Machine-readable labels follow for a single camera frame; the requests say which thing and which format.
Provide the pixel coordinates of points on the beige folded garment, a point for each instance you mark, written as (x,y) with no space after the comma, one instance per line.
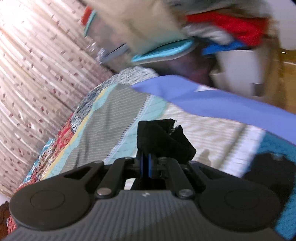
(150,18)

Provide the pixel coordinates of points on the white plastic bucket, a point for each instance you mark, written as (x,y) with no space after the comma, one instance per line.
(241,72)

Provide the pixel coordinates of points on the blue bed sheet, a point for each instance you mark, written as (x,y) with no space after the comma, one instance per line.
(216,103)

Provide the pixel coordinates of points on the patchwork quilt bedspread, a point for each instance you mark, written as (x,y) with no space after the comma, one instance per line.
(109,131)

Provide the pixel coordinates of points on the floral beige curtain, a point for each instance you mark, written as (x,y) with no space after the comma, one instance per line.
(45,73)

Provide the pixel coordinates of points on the red cloth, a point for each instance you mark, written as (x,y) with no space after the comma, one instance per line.
(249,31)

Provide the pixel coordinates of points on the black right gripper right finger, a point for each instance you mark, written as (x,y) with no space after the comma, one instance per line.
(225,200)

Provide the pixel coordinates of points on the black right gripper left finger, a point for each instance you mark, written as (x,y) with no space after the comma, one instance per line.
(62,200)

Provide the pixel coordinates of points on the teal checked shirt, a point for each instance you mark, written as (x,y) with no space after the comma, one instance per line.
(274,167)

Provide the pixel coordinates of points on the black pants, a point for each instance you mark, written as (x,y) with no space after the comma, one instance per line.
(162,139)

